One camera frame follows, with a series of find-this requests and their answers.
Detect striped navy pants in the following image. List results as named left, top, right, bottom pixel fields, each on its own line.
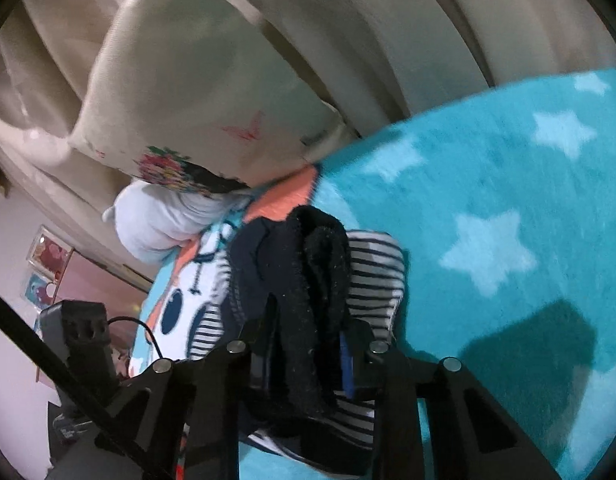
left=185, top=207, right=407, bottom=477

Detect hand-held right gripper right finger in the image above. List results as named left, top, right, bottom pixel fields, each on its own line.
left=338, top=317, right=565, bottom=480

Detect black cable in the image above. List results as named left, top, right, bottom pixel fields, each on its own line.
left=107, top=316, right=163, bottom=362
left=0, top=285, right=175, bottom=480

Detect beige sofa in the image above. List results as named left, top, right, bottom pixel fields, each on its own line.
left=0, top=0, right=616, bottom=221

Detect framed blue picture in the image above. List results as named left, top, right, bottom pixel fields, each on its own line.
left=22, top=270, right=62, bottom=307

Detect teal printed cartoon blanket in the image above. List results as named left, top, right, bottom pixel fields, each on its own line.
left=128, top=67, right=616, bottom=480

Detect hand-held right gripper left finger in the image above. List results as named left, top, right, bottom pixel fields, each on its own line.
left=94, top=299, right=284, bottom=480

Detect floral print cushion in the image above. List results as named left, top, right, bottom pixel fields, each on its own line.
left=67, top=35, right=360, bottom=197

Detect grey plush toy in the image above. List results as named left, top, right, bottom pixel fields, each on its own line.
left=102, top=182, right=254, bottom=267

